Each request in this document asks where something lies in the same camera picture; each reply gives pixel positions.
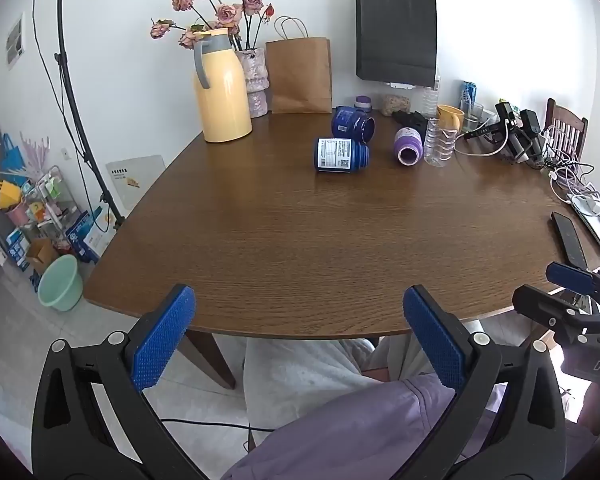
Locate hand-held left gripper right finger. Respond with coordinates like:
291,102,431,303
395,284,568,480

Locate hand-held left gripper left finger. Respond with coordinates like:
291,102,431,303
31,284,207,480

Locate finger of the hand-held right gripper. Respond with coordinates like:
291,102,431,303
546,261,600,311
512,284,600,347

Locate purple cup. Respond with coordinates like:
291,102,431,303
393,127,425,167

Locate black flat remote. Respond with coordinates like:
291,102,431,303
551,211,590,269

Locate white laptop with mouse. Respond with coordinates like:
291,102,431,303
567,192,600,254

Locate green plastic basin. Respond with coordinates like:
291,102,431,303
37,254,85,312

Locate person's purple garment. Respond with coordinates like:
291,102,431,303
220,372,511,480

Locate blue and white box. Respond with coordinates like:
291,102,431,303
64,209,112,264

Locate person's grey pants legs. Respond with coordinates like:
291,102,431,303
243,332,483,438

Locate cardboard box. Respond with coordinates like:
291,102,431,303
26,238,61,276

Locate wooden chair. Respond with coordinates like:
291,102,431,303
545,98,590,162

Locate white board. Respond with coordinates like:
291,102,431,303
105,155,167,217

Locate metal storage rack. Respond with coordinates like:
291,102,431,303
0,164,81,262

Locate clear plastic bottle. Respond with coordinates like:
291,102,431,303
423,118,457,168

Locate clear drinking glass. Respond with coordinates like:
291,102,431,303
462,102,485,134

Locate yellow mug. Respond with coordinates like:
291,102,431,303
436,104,466,134

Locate blue bottle with white label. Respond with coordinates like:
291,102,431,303
313,137,371,175

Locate clear water bottle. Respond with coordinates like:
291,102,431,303
420,72,441,112

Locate dark blue jar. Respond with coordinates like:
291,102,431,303
331,106,376,142

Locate blue tote bag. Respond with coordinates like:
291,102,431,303
0,133,25,174

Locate beige rock-like lump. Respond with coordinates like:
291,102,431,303
380,93,412,116

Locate yellow thermos jug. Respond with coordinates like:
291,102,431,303
193,27,254,144

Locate black light stand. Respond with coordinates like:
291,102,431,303
27,0,127,234

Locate pink ribbed vase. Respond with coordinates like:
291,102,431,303
234,48,271,119

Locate brown paper bag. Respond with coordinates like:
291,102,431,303
265,16,334,115

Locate black paper bag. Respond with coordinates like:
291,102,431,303
355,0,438,89

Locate dried pink roses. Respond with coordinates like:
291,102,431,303
150,0,276,52

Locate black floor cable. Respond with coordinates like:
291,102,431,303
159,417,277,453

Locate white cables bundle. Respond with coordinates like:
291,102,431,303
541,127,600,213

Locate black handheld camera device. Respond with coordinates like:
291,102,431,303
463,102,520,160
518,109,546,168

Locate wall vent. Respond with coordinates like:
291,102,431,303
5,16,27,67

